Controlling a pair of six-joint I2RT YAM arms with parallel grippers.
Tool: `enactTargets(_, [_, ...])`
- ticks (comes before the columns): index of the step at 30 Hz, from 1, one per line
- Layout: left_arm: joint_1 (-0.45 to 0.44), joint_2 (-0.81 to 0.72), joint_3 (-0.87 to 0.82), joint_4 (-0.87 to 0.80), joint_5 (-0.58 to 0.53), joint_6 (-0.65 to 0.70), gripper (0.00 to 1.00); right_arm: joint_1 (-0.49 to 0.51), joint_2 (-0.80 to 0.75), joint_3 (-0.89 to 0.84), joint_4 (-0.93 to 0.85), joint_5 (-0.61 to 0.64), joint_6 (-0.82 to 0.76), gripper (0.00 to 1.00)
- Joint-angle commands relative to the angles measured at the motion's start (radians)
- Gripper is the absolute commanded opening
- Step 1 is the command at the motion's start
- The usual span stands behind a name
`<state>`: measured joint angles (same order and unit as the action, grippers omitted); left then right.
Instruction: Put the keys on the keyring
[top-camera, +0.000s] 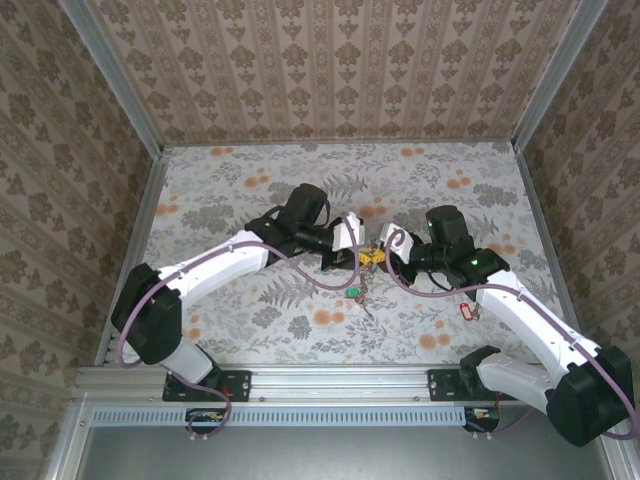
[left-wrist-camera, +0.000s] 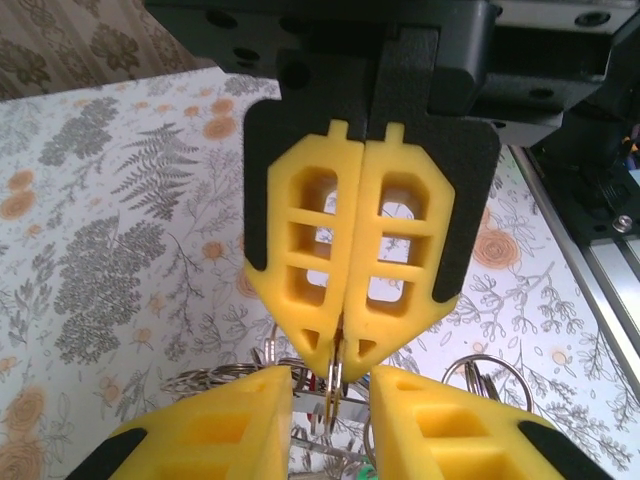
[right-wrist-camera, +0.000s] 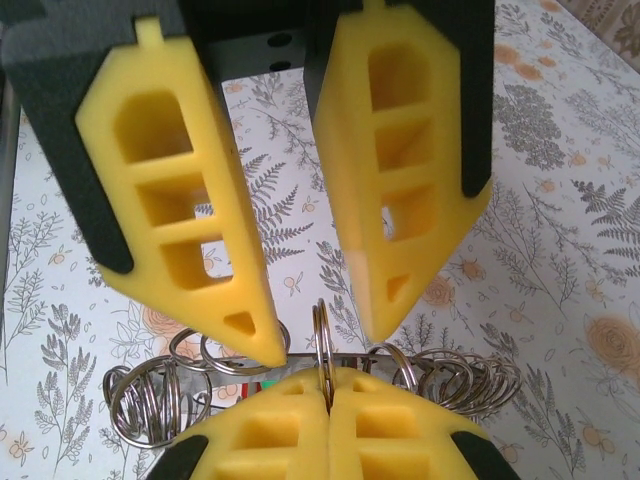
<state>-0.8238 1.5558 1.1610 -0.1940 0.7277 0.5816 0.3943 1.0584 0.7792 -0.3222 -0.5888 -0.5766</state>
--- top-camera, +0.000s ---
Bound metal disc with split rings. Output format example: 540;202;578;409
355;243;384;319

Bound black electronics box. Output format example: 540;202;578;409
462;405;502;434
184;407;232;435

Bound grey metal panel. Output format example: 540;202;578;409
74;405;619;480

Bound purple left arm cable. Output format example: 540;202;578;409
115;213;362;442

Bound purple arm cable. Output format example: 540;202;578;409
384;227;637;442
115;213;362;442

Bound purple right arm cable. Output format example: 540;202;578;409
384;227;637;442

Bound aluminium frame rail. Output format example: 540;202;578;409
514;144;594;365
94;149;172;371
162;139;516;150

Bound wide aluminium base rail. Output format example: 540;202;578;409
74;363;551;404

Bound slotted grey cable duct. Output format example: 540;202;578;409
91;405;501;428

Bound aluminium frame post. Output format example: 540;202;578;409
510;0;610;151
56;0;167;155

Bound aluminium frame bar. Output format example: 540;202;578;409
43;399;96;480
602;442;632;480

